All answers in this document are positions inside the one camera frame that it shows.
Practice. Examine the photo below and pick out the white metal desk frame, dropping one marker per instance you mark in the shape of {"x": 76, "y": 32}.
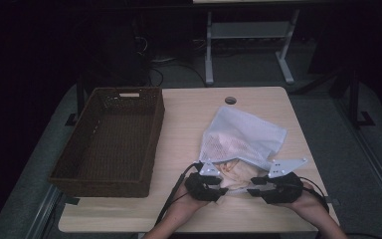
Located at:
{"x": 209, "y": 49}

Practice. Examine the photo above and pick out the black metal stand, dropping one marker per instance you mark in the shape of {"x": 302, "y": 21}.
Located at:
{"x": 354, "y": 99}
{"x": 79, "y": 99}

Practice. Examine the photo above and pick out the person's right hand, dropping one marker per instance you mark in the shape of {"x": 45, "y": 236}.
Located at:
{"x": 308, "y": 205}

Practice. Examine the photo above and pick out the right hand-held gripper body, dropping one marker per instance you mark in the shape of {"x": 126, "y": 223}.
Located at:
{"x": 283, "y": 191}

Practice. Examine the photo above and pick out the black tape strip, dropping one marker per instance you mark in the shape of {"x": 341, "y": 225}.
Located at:
{"x": 334, "y": 200}
{"x": 72, "y": 200}

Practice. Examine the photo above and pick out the brown wicker basket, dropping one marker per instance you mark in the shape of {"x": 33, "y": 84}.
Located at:
{"x": 112, "y": 146}

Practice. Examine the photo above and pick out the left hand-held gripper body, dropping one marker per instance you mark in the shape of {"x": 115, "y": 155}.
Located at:
{"x": 199, "y": 191}

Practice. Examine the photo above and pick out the cream cloth garment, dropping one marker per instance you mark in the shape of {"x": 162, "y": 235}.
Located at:
{"x": 238, "y": 174}

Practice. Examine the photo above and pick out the person's left hand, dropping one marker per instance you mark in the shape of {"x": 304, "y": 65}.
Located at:
{"x": 185, "y": 205}

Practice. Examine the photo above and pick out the white mesh laundry bag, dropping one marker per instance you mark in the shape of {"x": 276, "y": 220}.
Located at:
{"x": 242, "y": 132}

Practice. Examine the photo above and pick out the metal floor rail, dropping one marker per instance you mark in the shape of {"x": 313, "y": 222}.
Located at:
{"x": 43, "y": 212}
{"x": 371, "y": 156}

